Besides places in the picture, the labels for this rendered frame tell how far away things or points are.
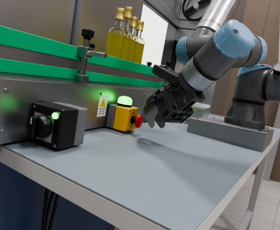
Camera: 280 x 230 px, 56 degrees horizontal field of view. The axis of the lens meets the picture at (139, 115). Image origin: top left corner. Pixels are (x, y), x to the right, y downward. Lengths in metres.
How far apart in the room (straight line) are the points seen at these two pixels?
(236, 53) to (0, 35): 0.43
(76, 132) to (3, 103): 0.14
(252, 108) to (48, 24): 0.78
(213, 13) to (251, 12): 2.87
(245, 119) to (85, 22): 0.71
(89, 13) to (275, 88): 0.74
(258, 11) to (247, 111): 2.68
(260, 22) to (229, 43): 3.05
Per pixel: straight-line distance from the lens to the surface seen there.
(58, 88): 0.61
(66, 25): 1.07
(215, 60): 0.56
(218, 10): 0.79
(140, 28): 1.21
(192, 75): 0.59
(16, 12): 0.92
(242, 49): 0.55
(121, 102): 0.78
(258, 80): 1.02
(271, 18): 3.58
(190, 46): 0.71
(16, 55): 0.55
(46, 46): 0.60
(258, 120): 1.04
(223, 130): 0.95
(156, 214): 0.36
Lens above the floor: 0.92
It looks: 8 degrees down
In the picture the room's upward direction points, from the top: 10 degrees clockwise
